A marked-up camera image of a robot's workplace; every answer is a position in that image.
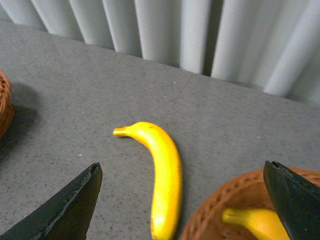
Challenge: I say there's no brown wicker basket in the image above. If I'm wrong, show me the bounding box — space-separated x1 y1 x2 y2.
0 70 15 139
178 166 320 240

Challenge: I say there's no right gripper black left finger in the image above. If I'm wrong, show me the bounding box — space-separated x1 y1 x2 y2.
0 162 103 240

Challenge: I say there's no white pleated curtain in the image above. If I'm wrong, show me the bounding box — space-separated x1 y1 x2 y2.
0 0 320 105

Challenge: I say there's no yellow banana beside basket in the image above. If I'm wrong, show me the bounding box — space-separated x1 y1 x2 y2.
112 121 183 240

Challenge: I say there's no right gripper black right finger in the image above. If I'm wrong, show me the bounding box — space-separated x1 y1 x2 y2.
263 161 320 240

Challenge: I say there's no yellow banana lower in basket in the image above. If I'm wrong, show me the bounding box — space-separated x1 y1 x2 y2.
221 208 290 240

